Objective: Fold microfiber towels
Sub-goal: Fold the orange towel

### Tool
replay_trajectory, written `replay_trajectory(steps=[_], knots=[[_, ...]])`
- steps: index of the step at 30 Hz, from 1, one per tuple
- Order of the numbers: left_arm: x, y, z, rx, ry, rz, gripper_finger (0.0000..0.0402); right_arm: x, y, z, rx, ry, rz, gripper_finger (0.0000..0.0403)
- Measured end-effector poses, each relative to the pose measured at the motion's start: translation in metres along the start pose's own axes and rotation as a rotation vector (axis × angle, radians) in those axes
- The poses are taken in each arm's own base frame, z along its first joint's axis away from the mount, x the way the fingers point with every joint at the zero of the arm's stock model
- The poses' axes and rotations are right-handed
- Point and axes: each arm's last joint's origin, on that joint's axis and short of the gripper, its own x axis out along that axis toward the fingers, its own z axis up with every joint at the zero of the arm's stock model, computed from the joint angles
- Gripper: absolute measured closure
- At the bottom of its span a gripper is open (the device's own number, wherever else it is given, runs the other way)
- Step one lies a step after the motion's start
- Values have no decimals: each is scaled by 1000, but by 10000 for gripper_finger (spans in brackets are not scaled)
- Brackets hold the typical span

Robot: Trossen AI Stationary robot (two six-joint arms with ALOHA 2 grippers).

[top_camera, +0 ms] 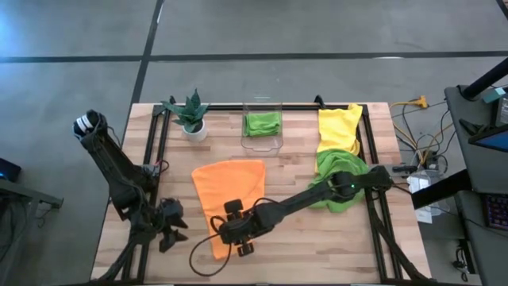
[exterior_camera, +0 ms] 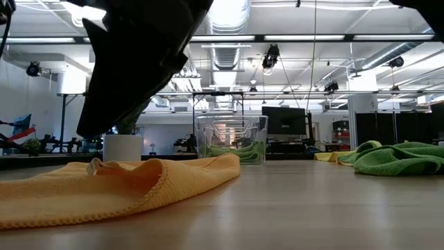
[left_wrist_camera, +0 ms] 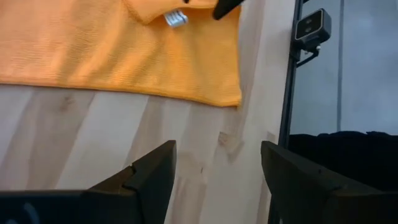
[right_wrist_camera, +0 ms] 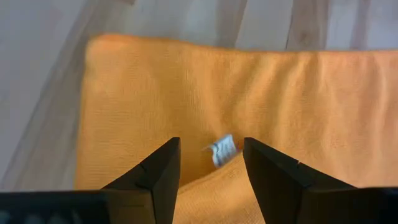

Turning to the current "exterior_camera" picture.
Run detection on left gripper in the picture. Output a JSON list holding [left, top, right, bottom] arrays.
[[69, 0, 214, 138]]

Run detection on orange microfiber towel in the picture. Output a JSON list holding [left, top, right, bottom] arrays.
[[0, 153, 241, 230]]

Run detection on green microfiber towel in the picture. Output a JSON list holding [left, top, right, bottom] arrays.
[[200, 140, 266, 164], [338, 140, 444, 177]]

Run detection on yellow microfiber towel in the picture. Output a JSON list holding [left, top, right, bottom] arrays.
[[314, 149, 358, 163]]

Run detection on white round plant pot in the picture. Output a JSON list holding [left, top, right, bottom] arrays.
[[103, 134, 144, 163]]

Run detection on black gantry stand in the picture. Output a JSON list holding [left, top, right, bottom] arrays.
[[191, 91, 244, 153], [57, 92, 86, 153]]

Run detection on black background machine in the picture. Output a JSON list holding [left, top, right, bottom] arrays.
[[173, 133, 197, 153], [40, 135, 83, 153]]

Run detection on clear plastic bin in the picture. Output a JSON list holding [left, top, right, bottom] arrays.
[[194, 115, 269, 166]]

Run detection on small green bush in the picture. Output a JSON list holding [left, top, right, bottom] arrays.
[[22, 137, 42, 153]]

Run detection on blue and red machine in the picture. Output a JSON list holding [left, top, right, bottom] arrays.
[[0, 112, 37, 157]]

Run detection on black computer monitor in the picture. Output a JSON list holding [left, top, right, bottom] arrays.
[[262, 106, 307, 136]]

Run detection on long ceiling light bar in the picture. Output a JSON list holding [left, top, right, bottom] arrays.
[[0, 33, 444, 44]]

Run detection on red storage shelf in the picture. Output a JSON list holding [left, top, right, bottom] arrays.
[[332, 119, 351, 153]]

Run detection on black partition panels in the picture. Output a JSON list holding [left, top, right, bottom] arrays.
[[355, 103, 444, 145]]

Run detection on black aluminium table frame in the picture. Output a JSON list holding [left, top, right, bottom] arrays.
[[0, 152, 315, 171]]

